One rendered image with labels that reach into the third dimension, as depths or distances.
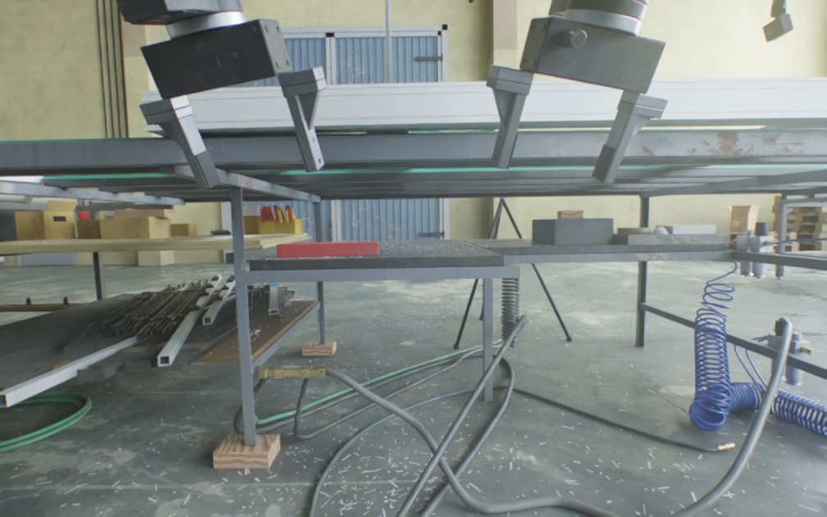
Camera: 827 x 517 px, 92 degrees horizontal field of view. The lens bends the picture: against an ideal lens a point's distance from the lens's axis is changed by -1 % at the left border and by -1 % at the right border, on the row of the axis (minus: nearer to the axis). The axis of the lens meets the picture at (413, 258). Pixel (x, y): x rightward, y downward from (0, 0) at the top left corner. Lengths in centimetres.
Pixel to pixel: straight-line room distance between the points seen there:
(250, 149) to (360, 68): 696
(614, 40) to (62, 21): 984
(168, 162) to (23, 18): 966
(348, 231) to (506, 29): 426
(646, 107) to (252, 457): 124
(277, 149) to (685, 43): 882
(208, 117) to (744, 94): 96
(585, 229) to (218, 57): 146
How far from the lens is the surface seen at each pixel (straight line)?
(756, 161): 136
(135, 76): 859
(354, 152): 79
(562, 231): 168
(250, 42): 46
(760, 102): 98
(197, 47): 49
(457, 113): 77
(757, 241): 193
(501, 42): 766
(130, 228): 203
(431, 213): 725
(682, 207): 884
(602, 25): 47
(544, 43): 46
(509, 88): 46
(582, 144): 85
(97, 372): 134
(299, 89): 46
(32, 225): 240
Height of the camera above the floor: 69
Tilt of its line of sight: 5 degrees down
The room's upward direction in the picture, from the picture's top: 1 degrees counter-clockwise
